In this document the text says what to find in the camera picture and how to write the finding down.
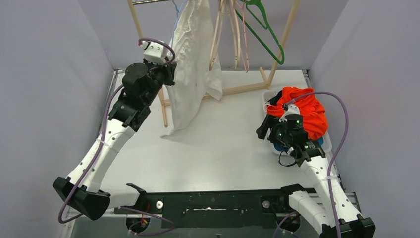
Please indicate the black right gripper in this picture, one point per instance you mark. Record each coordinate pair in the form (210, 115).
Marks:
(272, 121)

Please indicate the white shorts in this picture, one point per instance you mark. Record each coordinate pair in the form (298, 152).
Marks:
(192, 42)

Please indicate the orange shorts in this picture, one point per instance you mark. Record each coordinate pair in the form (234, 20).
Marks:
(315, 122)

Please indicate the wooden hanger of orange shorts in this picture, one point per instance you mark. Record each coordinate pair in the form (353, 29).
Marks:
(217, 33)

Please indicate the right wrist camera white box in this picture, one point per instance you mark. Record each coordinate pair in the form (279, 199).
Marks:
(290, 109)

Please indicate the pink hanger of blue shorts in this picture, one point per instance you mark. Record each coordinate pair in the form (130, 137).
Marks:
(244, 48)

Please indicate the lilac hanger of white shorts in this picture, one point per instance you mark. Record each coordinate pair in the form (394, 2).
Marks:
(178, 10)

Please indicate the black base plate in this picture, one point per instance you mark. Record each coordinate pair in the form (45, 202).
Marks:
(217, 209)

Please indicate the wooden clothes rack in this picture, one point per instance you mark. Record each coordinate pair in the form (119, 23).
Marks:
(229, 91)

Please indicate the wooden hanger of navy shorts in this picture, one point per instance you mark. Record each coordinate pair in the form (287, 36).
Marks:
(233, 19)

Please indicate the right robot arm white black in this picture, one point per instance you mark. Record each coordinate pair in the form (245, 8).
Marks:
(336, 216)

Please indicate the blue patterned shorts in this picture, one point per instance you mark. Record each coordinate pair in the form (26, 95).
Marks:
(279, 146)

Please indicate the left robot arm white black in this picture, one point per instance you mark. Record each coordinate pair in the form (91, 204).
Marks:
(81, 188)

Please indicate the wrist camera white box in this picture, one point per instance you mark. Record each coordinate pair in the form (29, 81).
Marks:
(155, 52)
(290, 109)

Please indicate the clear plastic basket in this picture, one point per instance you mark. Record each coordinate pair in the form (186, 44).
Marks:
(266, 96)

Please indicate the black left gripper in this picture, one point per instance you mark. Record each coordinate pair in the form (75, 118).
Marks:
(169, 73)

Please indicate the green hanger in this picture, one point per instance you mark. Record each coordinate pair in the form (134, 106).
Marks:
(264, 23)

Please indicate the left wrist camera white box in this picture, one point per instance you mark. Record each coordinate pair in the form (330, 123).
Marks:
(155, 52)

